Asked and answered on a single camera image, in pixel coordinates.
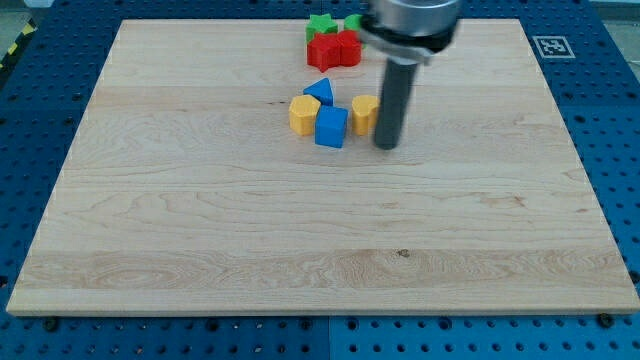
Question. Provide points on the yellow heart block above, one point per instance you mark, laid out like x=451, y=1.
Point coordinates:
x=364, y=113

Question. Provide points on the green star block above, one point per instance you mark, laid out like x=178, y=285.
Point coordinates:
x=323, y=24

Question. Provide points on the red star block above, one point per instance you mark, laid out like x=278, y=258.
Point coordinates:
x=324, y=51

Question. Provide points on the blue cube block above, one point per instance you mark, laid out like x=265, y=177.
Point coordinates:
x=330, y=126

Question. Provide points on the blue triangle block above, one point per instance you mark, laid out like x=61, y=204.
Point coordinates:
x=322, y=91

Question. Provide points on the yellow hexagon block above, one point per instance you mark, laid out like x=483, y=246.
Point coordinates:
x=303, y=111

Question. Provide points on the wooden board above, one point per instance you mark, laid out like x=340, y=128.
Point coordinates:
x=186, y=193

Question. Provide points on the white fiducial marker tag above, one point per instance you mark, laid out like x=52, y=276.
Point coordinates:
x=553, y=47

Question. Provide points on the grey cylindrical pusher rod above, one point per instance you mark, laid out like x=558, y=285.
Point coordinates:
x=396, y=91

